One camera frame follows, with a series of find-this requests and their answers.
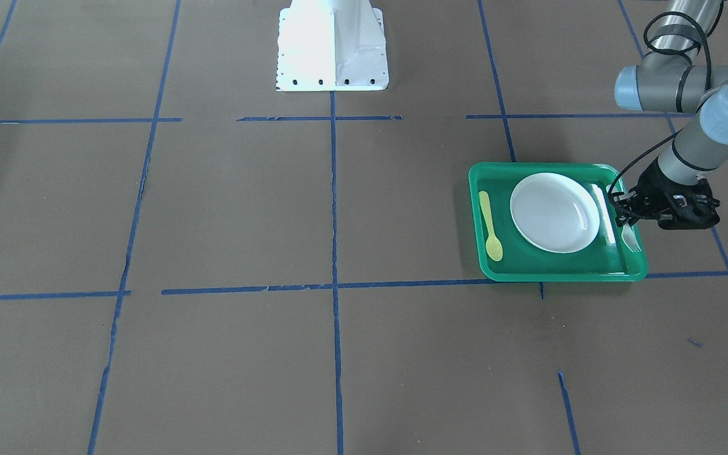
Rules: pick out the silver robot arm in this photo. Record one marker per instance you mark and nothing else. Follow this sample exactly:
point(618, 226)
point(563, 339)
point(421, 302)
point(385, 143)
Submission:
point(676, 75)

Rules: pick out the white round plate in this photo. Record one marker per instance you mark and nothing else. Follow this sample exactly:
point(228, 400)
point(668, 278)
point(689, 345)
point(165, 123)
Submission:
point(554, 213)

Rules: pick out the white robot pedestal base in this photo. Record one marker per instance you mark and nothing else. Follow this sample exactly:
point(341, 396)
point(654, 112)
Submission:
point(331, 45)

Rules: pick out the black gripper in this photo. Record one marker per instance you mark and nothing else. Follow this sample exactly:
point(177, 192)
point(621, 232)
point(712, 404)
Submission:
point(655, 181)

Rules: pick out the green plastic tray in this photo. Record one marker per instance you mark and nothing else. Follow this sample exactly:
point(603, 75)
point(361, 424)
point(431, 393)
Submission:
point(607, 259)

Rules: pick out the translucent plastic fork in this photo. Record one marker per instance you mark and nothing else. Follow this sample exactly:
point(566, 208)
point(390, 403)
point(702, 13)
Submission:
point(630, 238)

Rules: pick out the yellow plastic spoon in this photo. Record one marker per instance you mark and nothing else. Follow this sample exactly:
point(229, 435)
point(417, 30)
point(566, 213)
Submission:
point(493, 245)

